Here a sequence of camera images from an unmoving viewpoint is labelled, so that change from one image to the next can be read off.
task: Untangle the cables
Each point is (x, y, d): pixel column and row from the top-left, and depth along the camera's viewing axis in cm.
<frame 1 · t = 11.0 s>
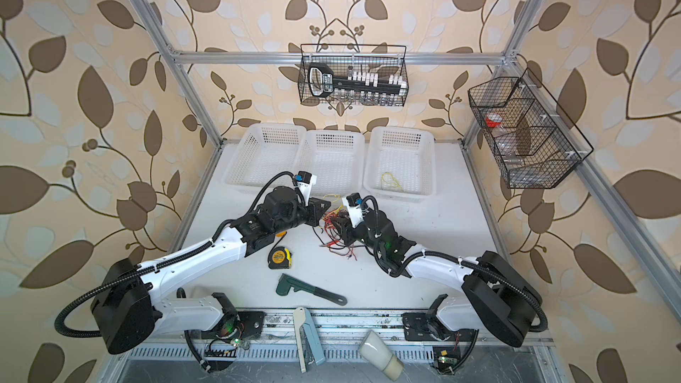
left hand: (332, 202, 76), fingers closed
right hand: (335, 219, 80), fingers open
left white plastic basket: (264, 151, 119), on the table
middle white plastic basket: (336, 159, 118), on the table
right white plastic basket: (400, 163, 117), on the table
yellow black tape measure: (280, 258, 86), point 3 cm above the table
green black pipe wrench: (287, 284, 83), on the table

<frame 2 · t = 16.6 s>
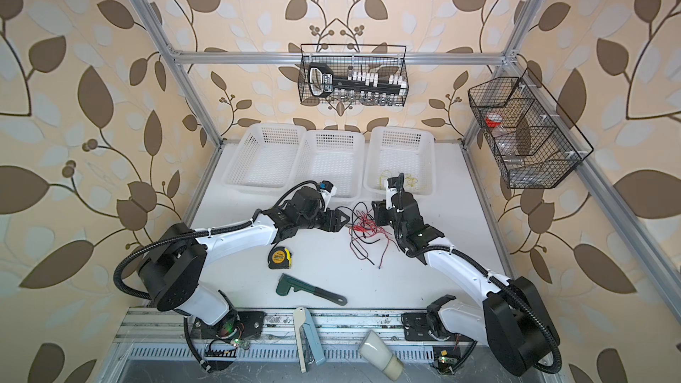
left hand: (345, 215, 84), fingers open
right hand: (378, 204, 85), fingers open
the named things where they were.

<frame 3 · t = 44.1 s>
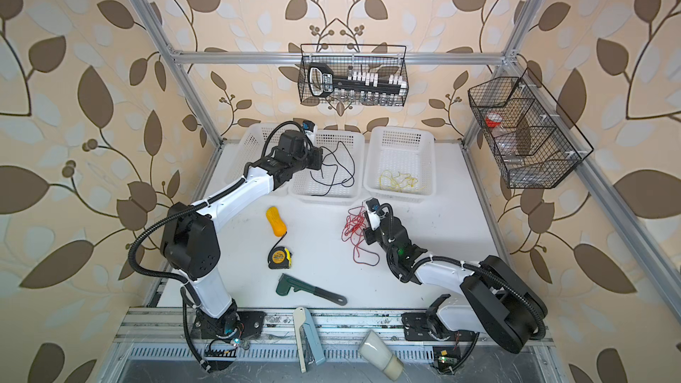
left hand: (323, 148, 87), fingers closed
right hand: (367, 215, 86), fingers closed
yellow corn cob toy: (277, 222, 95), point 2 cm above the table
the other named things where they were.

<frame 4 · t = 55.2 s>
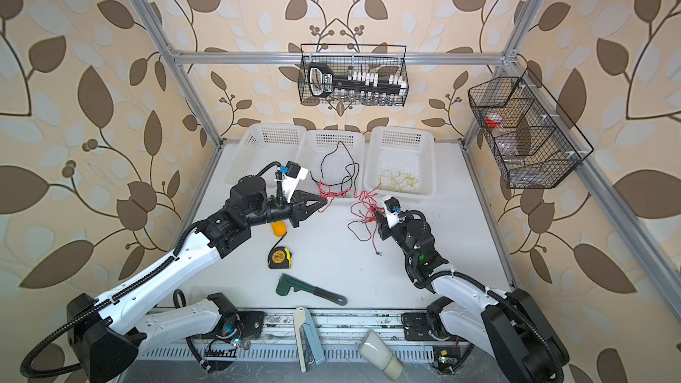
left hand: (325, 199, 66), fingers closed
right hand: (379, 206, 81), fingers open
the named things where they were.

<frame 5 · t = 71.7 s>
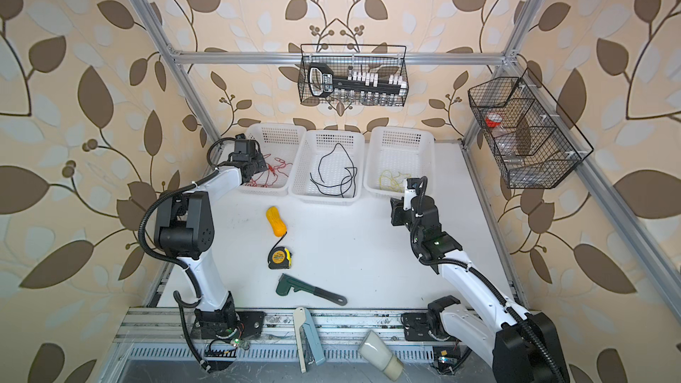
left hand: (256, 157, 99), fingers closed
right hand: (397, 201, 83), fingers open
the named things where they were.

